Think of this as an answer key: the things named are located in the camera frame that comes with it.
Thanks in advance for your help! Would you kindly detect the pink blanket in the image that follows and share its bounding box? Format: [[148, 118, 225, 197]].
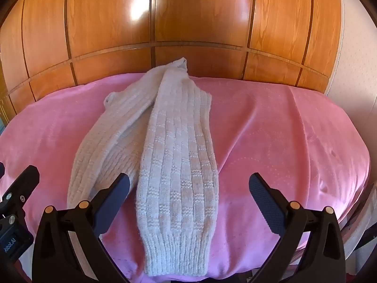
[[0, 75, 371, 283]]

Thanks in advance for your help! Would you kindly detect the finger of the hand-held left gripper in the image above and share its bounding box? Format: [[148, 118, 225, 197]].
[[0, 165, 40, 216]]

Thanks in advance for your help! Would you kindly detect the wooden bed frame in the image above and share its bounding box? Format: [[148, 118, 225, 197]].
[[339, 183, 377, 261]]

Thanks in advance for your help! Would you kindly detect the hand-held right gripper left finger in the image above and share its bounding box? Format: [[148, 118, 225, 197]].
[[32, 172, 131, 283]]

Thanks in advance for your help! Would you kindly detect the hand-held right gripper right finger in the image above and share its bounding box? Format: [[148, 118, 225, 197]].
[[249, 173, 346, 283]]

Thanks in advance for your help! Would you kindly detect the wooden wardrobe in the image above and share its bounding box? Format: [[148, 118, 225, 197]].
[[0, 0, 344, 124]]

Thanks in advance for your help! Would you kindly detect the white knitted sweater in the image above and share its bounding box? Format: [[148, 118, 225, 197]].
[[67, 57, 219, 278]]

